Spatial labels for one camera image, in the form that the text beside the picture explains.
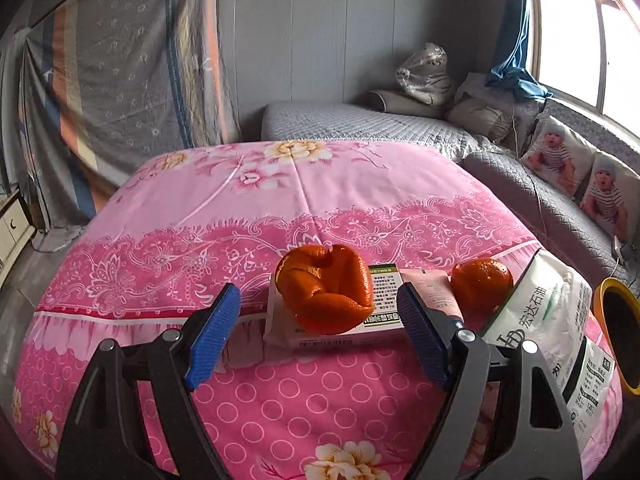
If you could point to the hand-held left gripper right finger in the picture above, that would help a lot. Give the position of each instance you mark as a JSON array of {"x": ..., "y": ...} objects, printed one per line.
[{"x": 422, "y": 335}]

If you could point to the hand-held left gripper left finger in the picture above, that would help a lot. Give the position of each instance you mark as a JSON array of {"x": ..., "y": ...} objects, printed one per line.
[{"x": 212, "y": 335}]

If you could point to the large orange peel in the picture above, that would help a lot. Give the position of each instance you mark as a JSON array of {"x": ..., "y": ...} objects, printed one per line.
[{"x": 325, "y": 292}]

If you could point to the black yellow-rimmed trash can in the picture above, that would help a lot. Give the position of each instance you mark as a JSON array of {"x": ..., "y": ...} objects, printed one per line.
[{"x": 620, "y": 335}]

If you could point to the pink packet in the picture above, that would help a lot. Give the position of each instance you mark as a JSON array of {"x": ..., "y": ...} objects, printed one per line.
[{"x": 432, "y": 292}]

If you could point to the green white cardboard box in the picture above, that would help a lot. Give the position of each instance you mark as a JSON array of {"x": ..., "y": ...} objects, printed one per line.
[{"x": 385, "y": 300}]

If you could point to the whole orange tangerine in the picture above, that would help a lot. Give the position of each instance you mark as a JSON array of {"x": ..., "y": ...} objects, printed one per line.
[{"x": 482, "y": 282}]

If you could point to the pink floral blanket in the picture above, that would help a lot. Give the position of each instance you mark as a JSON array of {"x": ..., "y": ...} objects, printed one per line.
[{"x": 225, "y": 220}]

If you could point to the white tissue packet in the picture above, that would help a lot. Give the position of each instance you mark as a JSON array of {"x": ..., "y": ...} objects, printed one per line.
[{"x": 545, "y": 320}]

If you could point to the white charger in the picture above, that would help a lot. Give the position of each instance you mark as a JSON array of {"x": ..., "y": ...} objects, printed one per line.
[{"x": 621, "y": 251}]

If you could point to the baby print cushion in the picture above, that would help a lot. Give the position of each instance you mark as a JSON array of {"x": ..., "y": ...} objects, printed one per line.
[
  {"x": 555, "y": 155},
  {"x": 607, "y": 195}
]

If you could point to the beige cushion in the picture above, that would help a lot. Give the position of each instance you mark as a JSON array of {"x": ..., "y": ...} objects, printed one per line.
[{"x": 475, "y": 117}]

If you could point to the grey quilted sofa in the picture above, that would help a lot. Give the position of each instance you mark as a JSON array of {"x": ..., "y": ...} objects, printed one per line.
[{"x": 350, "y": 122}]

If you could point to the cream tv cabinet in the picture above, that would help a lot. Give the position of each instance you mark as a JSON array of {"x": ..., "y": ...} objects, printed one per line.
[{"x": 12, "y": 225}]

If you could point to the grey roll pillow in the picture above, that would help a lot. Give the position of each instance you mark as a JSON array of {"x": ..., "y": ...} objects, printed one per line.
[{"x": 400, "y": 102}]

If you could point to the clear plastic bag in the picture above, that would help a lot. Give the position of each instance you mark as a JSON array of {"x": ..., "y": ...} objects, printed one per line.
[{"x": 425, "y": 72}]

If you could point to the striped floral sheet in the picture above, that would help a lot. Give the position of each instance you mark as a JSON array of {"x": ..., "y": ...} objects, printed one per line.
[{"x": 125, "y": 70}]

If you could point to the pale grey hanging cloth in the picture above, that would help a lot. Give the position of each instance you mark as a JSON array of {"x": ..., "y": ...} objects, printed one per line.
[{"x": 12, "y": 110}]

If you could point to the blue curtain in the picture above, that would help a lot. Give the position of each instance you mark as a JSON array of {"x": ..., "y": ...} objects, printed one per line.
[{"x": 517, "y": 35}]

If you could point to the window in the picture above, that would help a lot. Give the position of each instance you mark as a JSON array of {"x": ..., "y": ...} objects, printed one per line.
[{"x": 590, "y": 35}]

